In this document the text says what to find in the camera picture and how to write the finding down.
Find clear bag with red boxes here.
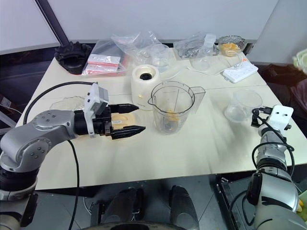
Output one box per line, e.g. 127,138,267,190
81,39,128,78

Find orange segments in glass bowl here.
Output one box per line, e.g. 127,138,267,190
220,42,242,56

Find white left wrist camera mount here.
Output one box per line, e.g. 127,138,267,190
83,82,110,139

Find white power cord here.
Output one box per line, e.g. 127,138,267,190
160,50,251,81

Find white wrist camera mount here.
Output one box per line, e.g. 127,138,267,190
267,104,294,131
83,82,110,139

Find dark chair with clothes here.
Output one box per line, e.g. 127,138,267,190
260,63,307,120

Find red and white box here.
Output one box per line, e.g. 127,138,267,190
87,54,121,66
84,63,119,73

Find clear plastic funnel-shaped cup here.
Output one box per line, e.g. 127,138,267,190
190,34,217,71

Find bag of orange fruit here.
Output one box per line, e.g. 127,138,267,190
217,35,248,58

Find clear bag with dark cables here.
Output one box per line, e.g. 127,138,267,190
173,33,219,59

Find dark rounded shape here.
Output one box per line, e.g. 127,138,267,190
168,184,200,229
100,187,145,226

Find crumpled clear plastic bag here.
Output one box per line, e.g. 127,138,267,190
111,30,169,66

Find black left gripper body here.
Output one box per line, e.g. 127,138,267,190
93,105,114,138

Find clear plastic blender jar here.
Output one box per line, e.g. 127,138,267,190
147,80,206,136

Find black tray under table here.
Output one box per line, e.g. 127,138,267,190
215,176,255,230

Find black ruffled rubber object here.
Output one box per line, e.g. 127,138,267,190
54,41,92,75

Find orange segments in blender jar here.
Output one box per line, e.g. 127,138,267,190
165,108,180,123

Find white blender base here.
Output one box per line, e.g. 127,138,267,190
130,64,162,111

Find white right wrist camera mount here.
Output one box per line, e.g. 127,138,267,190
267,104,294,131

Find white power strip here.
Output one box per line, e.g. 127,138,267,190
221,63,260,84

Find clear measuring beaker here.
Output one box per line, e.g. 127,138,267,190
149,43,172,73

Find cream blender jar lid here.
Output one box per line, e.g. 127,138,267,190
109,112,141,133

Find green and white bag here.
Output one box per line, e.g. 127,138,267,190
292,48,307,70

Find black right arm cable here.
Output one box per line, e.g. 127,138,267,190
230,106,296,230

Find clear glass plate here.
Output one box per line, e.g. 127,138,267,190
48,95,86,112

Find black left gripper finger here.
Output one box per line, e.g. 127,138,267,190
109,103,140,115
110,125,147,141

